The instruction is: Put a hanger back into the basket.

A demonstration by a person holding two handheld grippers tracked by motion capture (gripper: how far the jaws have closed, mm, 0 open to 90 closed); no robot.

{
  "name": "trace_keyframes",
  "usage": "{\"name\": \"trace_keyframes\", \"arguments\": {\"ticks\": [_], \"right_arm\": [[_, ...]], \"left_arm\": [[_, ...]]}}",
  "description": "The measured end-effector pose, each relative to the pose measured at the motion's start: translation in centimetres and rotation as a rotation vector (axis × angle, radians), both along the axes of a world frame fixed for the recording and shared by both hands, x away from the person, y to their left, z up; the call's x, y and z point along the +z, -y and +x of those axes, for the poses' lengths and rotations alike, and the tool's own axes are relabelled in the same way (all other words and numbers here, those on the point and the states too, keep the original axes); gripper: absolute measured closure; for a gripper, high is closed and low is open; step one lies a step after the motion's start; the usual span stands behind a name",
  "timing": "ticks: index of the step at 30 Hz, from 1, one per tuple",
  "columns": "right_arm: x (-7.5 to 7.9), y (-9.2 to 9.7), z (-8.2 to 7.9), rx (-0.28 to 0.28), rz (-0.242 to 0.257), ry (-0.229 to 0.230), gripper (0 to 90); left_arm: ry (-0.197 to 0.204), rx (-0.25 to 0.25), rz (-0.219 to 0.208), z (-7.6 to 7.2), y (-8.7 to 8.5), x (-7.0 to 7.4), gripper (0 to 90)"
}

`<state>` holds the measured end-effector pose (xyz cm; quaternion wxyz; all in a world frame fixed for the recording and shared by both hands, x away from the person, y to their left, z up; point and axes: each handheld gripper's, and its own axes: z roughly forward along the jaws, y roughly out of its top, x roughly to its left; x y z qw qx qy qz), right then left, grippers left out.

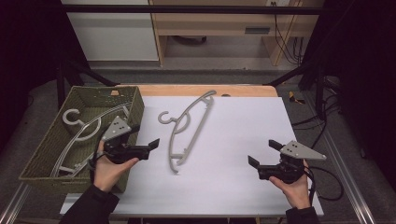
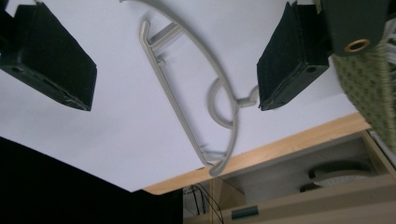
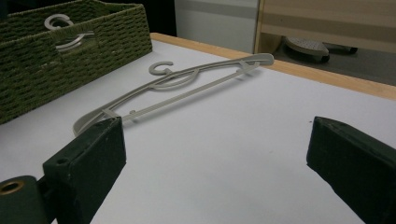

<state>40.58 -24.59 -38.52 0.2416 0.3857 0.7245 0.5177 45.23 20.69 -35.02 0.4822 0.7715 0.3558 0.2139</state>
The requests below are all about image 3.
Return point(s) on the beige plastic clothes hanger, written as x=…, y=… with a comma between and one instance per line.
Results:
x=53, y=27
x=186, y=93

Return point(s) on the white cabinet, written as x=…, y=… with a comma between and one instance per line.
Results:
x=214, y=25

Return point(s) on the light wooden desk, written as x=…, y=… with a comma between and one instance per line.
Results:
x=327, y=18

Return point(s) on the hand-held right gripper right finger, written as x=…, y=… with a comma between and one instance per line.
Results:
x=358, y=168

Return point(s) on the grey dotted slipper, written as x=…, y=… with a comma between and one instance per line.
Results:
x=306, y=47

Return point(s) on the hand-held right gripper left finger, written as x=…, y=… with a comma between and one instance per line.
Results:
x=87, y=161

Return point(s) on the white table sheet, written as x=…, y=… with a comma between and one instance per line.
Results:
x=218, y=149

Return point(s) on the green woven basket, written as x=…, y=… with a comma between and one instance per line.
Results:
x=102, y=46

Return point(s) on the dark curtain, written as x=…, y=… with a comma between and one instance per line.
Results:
x=162, y=18

